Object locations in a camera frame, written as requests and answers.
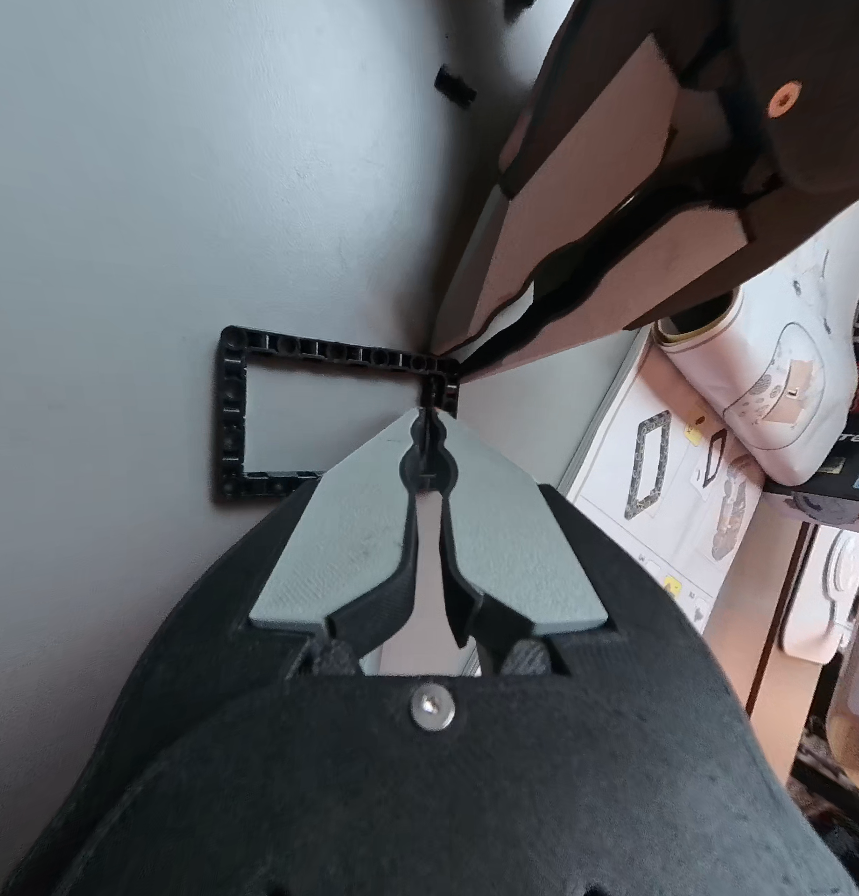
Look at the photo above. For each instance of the lego set box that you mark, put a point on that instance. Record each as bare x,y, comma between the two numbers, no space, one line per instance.
807,493

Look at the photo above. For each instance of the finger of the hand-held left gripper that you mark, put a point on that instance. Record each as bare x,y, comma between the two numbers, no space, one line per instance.
667,273
583,189

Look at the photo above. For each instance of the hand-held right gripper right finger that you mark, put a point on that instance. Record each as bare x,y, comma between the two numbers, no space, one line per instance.
524,553

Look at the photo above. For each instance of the lego instruction booklet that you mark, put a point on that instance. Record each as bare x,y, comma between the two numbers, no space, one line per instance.
611,490

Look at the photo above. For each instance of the black rectangular lego frame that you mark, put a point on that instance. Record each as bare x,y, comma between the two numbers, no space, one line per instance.
331,346

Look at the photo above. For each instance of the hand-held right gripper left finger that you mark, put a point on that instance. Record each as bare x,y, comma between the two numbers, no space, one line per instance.
331,546

